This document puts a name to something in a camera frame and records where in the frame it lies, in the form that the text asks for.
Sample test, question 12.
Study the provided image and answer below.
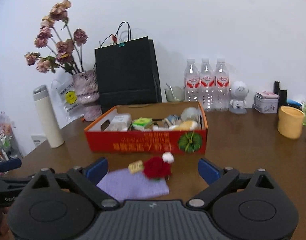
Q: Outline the white and yellow plush toy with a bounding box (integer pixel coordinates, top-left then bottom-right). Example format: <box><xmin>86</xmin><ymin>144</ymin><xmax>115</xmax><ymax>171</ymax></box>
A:
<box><xmin>168</xmin><ymin>120</ymin><xmax>199</xmax><ymax>131</ymax></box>

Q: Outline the black paper bag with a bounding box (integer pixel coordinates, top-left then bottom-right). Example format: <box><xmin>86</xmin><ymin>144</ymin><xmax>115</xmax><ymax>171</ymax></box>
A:
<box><xmin>94</xmin><ymin>21</ymin><xmax>163</xmax><ymax>114</ymax></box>

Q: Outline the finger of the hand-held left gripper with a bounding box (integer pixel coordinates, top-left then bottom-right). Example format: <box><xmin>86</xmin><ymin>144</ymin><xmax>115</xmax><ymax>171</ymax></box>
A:
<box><xmin>0</xmin><ymin>176</ymin><xmax>37</xmax><ymax>189</ymax></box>
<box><xmin>0</xmin><ymin>158</ymin><xmax>22</xmax><ymax>178</ymax></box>

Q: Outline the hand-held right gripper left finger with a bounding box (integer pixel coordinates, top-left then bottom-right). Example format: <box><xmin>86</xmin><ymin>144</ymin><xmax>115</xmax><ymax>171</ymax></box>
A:
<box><xmin>31</xmin><ymin>157</ymin><xmax>119</xmax><ymax>208</ymax></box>

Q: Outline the blue white small packet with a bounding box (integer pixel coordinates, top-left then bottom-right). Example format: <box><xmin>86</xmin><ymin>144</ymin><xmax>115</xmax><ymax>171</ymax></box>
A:
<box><xmin>164</xmin><ymin>115</ymin><xmax>181</xmax><ymax>127</ymax></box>

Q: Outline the brown wooden desktop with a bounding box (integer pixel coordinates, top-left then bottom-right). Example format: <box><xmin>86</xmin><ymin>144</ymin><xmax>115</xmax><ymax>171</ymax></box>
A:
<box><xmin>0</xmin><ymin>107</ymin><xmax>306</xmax><ymax>230</ymax></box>

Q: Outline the grey printed tin box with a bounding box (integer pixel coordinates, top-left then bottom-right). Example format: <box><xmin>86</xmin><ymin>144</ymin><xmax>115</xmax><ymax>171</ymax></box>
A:
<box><xmin>253</xmin><ymin>96</ymin><xmax>279</xmax><ymax>114</ymax></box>

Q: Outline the clear water bottle red label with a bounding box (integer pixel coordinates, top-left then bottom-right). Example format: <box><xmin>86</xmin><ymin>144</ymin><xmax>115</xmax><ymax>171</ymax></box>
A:
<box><xmin>199</xmin><ymin>58</ymin><xmax>216</xmax><ymax>112</ymax></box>
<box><xmin>214</xmin><ymin>58</ymin><xmax>230</xmax><ymax>111</ymax></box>
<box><xmin>184</xmin><ymin>59</ymin><xmax>201</xmax><ymax>105</ymax></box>

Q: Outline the white robot figurine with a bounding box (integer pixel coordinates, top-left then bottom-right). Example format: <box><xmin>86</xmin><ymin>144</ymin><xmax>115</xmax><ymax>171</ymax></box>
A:
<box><xmin>229</xmin><ymin>80</ymin><xmax>249</xmax><ymax>115</ymax></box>

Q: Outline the dried pink rose bouquet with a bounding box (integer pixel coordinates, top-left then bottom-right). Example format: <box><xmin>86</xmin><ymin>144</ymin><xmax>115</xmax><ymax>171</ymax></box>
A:
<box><xmin>24</xmin><ymin>0</ymin><xmax>89</xmax><ymax>75</ymax></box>

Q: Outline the black plastic stand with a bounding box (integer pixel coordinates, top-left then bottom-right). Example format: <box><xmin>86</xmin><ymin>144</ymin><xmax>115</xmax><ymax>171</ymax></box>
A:
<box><xmin>274</xmin><ymin>81</ymin><xmax>288</xmax><ymax>107</ymax></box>

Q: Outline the pink white small case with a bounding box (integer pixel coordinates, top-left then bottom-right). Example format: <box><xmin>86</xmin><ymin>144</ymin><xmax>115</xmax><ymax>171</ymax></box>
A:
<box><xmin>255</xmin><ymin>91</ymin><xmax>279</xmax><ymax>99</ymax></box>

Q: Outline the purple cloth pouch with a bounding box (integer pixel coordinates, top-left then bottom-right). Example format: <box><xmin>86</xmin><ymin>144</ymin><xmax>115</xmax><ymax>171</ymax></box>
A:
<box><xmin>96</xmin><ymin>167</ymin><xmax>170</xmax><ymax>202</ymax></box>

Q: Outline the yellow mug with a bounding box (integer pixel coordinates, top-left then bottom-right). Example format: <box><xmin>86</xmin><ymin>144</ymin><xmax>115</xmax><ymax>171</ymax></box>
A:
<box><xmin>277</xmin><ymin>106</ymin><xmax>305</xmax><ymax>140</ymax></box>

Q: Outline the pink fuzzy vase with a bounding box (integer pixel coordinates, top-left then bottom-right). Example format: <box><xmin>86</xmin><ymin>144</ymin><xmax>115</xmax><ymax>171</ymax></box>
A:
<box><xmin>71</xmin><ymin>69</ymin><xmax>102</xmax><ymax>122</ymax></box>

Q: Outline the metal spoon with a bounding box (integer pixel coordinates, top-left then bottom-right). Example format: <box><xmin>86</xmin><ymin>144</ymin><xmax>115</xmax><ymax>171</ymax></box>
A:
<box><xmin>166</xmin><ymin>82</ymin><xmax>176</xmax><ymax>102</ymax></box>

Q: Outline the shelf of colourful items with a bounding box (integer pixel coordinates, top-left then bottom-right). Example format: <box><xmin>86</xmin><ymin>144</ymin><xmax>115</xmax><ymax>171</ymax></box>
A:
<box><xmin>0</xmin><ymin>111</ymin><xmax>21</xmax><ymax>167</ymax></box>

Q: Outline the iridescent plastic bag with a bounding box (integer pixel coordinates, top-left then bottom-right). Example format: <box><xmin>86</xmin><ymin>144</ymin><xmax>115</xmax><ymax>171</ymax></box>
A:
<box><xmin>180</xmin><ymin>107</ymin><xmax>200</xmax><ymax>121</ymax></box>

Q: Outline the red artificial rose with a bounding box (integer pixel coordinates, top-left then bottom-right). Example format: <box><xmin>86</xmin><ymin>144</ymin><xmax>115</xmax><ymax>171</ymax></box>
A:
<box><xmin>143</xmin><ymin>156</ymin><xmax>173</xmax><ymax>181</ymax></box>

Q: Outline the clear glass cup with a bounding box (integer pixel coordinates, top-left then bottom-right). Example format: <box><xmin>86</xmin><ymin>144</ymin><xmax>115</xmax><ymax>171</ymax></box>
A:
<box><xmin>164</xmin><ymin>86</ymin><xmax>185</xmax><ymax>103</ymax></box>

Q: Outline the white jar with ribbed cap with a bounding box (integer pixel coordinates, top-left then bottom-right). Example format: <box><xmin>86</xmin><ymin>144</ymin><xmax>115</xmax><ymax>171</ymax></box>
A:
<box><xmin>162</xmin><ymin>152</ymin><xmax>175</xmax><ymax>165</ymax></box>

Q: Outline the red cardboard box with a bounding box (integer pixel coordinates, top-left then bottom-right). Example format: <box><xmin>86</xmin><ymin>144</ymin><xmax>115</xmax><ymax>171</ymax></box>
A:
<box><xmin>84</xmin><ymin>101</ymin><xmax>208</xmax><ymax>155</ymax></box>

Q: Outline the white thermos bottle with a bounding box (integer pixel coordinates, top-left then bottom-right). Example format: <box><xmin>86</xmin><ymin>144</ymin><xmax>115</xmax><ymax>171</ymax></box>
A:
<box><xmin>33</xmin><ymin>85</ymin><xmax>64</xmax><ymax>148</ymax></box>

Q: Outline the clear smiley plastic bag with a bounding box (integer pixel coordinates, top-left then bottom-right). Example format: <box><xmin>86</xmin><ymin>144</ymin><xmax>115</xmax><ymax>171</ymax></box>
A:
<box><xmin>51</xmin><ymin>79</ymin><xmax>86</xmax><ymax>124</ymax></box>

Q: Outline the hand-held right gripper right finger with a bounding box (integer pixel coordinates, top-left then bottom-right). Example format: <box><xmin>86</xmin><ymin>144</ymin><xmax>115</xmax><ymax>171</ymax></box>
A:
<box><xmin>186</xmin><ymin>158</ymin><xmax>275</xmax><ymax>207</ymax></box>

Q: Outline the green white packet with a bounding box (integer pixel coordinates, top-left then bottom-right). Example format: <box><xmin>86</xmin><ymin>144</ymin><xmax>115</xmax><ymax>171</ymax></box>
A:
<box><xmin>132</xmin><ymin>117</ymin><xmax>154</xmax><ymax>131</ymax></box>

